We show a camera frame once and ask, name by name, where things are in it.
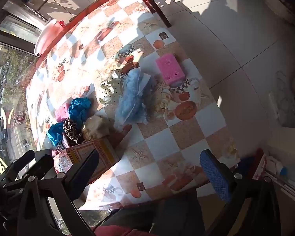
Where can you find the large pink sponge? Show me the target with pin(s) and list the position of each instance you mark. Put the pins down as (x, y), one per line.
(170, 68)

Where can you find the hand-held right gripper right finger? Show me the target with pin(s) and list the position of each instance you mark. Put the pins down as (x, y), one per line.
(215, 174)

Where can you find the white foam box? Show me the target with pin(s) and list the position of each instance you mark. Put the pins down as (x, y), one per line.
(288, 147)

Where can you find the white polka dot cloth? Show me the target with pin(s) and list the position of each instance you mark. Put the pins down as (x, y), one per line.
(110, 89)

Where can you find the white power strip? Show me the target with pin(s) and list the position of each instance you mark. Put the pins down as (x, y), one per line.
(273, 104)

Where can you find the person's dark pants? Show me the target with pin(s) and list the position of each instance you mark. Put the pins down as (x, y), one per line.
(162, 216)

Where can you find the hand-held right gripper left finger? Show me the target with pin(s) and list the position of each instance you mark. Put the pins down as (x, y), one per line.
(84, 172)

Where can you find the patterned checkered tablecloth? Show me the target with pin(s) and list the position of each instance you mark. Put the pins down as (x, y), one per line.
(162, 137)

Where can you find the small pink sponge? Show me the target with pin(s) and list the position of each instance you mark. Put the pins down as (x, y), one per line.
(62, 113)

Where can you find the blue satin cloth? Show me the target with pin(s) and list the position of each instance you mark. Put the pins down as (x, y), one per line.
(80, 109)
(54, 134)

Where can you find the beige soft cloth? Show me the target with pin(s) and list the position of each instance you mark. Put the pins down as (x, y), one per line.
(97, 127)

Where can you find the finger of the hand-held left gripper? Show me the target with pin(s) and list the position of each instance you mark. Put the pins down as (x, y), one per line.
(19, 163)
(45, 164)

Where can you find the light blue fluffy cloth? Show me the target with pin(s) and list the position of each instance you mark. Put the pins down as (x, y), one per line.
(132, 98)

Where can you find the pink round plate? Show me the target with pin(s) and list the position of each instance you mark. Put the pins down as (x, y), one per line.
(48, 35)

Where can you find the white bottle blue cap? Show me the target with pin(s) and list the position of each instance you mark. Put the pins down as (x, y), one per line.
(280, 167)

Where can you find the red patterned cardboard box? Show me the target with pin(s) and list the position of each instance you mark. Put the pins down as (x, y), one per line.
(105, 150)

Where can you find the red-brown wooden chair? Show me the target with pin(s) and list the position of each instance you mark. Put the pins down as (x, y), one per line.
(159, 9)

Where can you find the leopard print scrunchie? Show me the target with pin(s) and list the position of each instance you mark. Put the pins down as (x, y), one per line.
(72, 130)

